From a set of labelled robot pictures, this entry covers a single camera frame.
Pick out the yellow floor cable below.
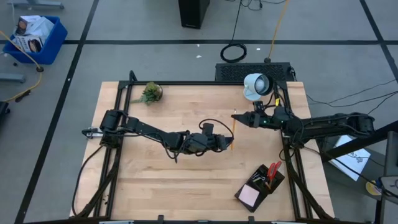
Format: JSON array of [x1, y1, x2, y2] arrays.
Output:
[[0, 30, 44, 103]]

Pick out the black upright stand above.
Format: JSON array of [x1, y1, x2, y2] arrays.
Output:
[[374, 130, 398, 224]]

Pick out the black perforated case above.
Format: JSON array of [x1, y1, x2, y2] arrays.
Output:
[[215, 62, 295, 82]]

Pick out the potted succulent plant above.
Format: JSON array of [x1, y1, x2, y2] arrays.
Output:
[[130, 81, 164, 106]]

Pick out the yellow tape roll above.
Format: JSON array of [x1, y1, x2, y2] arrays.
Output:
[[365, 180, 383, 197]]

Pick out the black coiled cable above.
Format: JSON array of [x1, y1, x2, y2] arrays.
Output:
[[220, 0, 248, 64]]

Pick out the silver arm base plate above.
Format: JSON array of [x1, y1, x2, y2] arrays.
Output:
[[82, 126, 103, 139]]

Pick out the black stand beam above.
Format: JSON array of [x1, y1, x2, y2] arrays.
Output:
[[320, 120, 398, 163]]

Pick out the white printed paper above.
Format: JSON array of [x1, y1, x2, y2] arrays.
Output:
[[328, 133, 372, 182]]

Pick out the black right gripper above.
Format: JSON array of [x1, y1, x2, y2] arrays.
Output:
[[231, 110, 272, 129]]

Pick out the pink sticky note pad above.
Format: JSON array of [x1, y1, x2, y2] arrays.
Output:
[[238, 184, 261, 208]]

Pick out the black binder clip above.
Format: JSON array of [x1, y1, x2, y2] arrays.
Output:
[[251, 172, 267, 184]]

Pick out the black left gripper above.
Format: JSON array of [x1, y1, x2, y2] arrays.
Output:
[[186, 133, 234, 155]]

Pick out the black computer tower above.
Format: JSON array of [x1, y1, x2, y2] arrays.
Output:
[[178, 0, 211, 30]]

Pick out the black table frame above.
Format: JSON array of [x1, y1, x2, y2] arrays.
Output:
[[70, 70, 335, 224]]

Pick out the yellow drop cable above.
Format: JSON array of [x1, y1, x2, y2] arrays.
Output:
[[264, 0, 290, 64]]

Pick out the blue plastic bin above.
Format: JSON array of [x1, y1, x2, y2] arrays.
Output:
[[2, 15, 68, 65]]

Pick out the grey table foot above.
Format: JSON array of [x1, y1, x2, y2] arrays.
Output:
[[6, 0, 65, 9], [0, 73, 26, 84]]

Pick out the black desk organizer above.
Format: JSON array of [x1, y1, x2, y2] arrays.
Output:
[[234, 164, 285, 213]]

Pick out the white printed carton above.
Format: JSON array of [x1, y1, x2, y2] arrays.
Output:
[[14, 14, 42, 35], [11, 34, 44, 54]]

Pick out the red-handled scissors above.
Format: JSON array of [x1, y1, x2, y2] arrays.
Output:
[[266, 161, 282, 182]]

